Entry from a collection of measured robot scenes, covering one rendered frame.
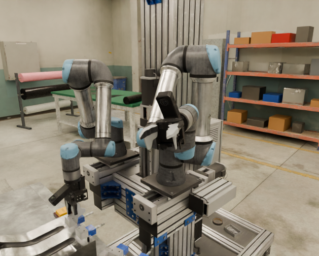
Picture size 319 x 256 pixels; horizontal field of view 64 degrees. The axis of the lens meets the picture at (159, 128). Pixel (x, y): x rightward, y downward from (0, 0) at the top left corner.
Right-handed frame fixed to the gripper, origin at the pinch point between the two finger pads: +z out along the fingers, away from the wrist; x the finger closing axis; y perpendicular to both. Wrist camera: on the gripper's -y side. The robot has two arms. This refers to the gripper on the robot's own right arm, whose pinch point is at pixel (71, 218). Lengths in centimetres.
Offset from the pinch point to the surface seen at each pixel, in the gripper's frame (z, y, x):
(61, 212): 7.7, 2.4, 19.7
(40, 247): 3.1, -16.4, -5.3
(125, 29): -153, 480, 607
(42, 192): 11, 5, 54
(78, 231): -0.2, -2.2, -11.3
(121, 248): 4.6, 8.8, -27.2
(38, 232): 3.0, -13.7, 4.4
